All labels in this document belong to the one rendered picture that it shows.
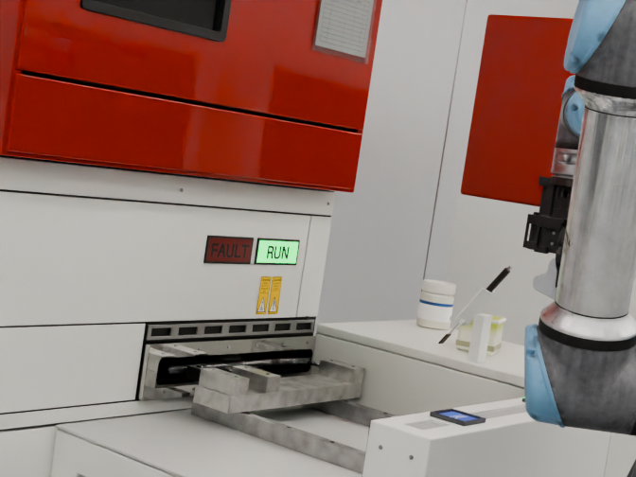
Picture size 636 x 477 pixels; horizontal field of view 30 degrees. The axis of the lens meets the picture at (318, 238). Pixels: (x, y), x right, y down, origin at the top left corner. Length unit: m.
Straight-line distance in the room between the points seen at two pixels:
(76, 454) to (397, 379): 0.64
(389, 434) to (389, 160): 3.52
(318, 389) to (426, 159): 3.19
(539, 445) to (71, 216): 0.77
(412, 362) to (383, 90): 2.84
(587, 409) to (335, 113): 0.92
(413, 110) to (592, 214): 3.75
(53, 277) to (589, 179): 0.83
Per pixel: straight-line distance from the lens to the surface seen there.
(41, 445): 1.88
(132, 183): 1.89
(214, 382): 1.97
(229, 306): 2.09
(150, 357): 1.96
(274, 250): 2.15
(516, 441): 1.70
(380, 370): 2.21
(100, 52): 1.75
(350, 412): 2.16
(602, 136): 1.35
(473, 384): 2.10
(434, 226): 5.36
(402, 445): 1.52
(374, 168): 4.91
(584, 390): 1.42
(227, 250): 2.06
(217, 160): 1.94
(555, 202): 1.84
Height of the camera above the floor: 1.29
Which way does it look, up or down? 4 degrees down
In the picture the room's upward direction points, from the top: 8 degrees clockwise
